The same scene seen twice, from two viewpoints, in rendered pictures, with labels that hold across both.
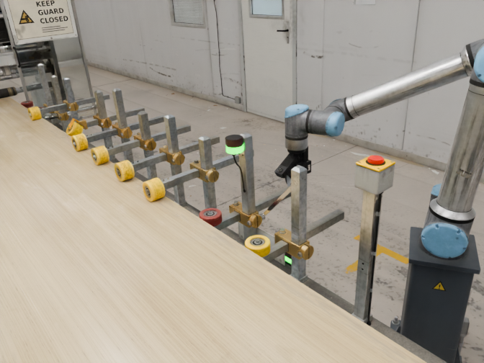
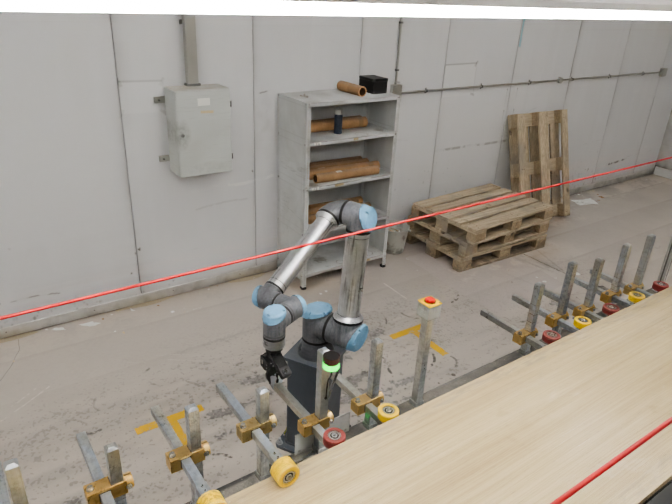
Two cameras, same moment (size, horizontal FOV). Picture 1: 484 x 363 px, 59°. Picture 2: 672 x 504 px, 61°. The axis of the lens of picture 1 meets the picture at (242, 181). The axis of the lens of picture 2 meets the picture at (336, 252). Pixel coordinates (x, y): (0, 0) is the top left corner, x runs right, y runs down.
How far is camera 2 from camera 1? 223 cm
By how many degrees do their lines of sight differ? 77
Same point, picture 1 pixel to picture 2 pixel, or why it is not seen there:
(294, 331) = (484, 407)
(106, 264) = not seen: outside the picture
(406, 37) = not seen: outside the picture
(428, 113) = (17, 271)
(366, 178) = (435, 312)
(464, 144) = (360, 272)
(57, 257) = not seen: outside the picture
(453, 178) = (357, 296)
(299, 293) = (449, 399)
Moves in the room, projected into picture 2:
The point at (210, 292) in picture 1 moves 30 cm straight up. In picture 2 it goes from (450, 442) to (462, 373)
